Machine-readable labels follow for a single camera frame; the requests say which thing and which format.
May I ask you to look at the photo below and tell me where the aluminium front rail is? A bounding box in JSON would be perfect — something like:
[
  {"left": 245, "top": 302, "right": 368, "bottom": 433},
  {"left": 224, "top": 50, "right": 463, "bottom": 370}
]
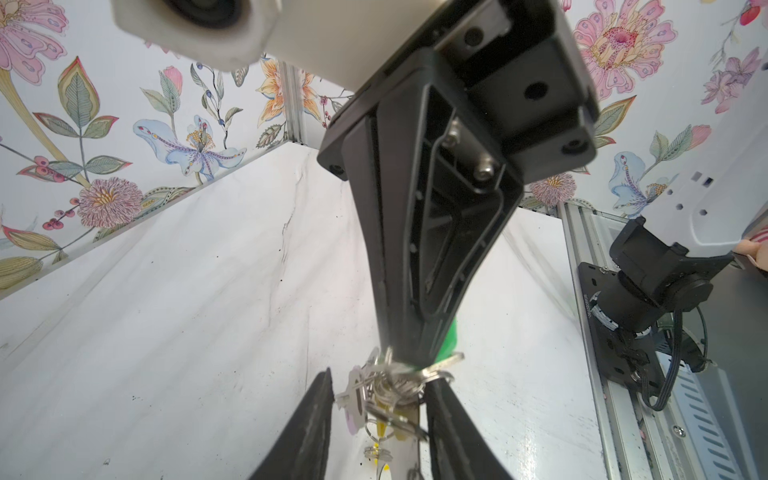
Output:
[{"left": 557, "top": 200, "right": 768, "bottom": 480}]

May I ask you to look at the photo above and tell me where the metal keyring disc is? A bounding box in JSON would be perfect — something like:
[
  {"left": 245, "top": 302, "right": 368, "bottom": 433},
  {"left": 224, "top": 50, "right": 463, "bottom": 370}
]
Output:
[{"left": 335, "top": 348, "right": 465, "bottom": 479}]

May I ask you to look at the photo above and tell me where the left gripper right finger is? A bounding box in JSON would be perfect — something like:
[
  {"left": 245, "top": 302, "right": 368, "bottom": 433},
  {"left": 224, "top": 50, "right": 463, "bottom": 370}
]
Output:
[{"left": 425, "top": 380, "right": 512, "bottom": 480}]

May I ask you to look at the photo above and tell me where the yellow key tag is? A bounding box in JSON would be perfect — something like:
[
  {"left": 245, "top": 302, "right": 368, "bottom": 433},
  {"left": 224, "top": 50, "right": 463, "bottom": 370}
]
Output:
[{"left": 365, "top": 420, "right": 391, "bottom": 479}]

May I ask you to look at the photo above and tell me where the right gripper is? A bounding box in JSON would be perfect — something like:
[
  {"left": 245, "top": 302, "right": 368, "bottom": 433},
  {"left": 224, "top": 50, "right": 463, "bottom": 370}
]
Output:
[{"left": 318, "top": 1, "right": 599, "bottom": 367}]

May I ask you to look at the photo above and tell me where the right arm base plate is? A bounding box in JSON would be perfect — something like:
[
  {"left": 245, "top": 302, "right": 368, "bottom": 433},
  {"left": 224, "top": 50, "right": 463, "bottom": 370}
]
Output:
[{"left": 577, "top": 261, "right": 712, "bottom": 403}]

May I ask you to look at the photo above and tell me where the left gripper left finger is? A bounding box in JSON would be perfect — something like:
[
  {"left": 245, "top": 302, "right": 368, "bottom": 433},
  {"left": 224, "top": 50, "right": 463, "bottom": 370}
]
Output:
[{"left": 249, "top": 368, "right": 334, "bottom": 480}]

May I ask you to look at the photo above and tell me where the green key tag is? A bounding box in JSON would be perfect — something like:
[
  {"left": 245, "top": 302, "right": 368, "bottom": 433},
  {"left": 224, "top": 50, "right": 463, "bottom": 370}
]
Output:
[{"left": 435, "top": 319, "right": 458, "bottom": 363}]

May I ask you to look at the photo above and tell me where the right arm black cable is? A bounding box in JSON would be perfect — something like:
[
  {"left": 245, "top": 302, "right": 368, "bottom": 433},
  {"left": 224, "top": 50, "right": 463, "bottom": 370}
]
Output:
[{"left": 638, "top": 305, "right": 710, "bottom": 413}]

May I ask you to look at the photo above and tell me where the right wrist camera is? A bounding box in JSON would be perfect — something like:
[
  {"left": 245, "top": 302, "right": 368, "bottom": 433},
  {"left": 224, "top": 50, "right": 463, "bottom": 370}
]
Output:
[{"left": 111, "top": 0, "right": 445, "bottom": 91}]

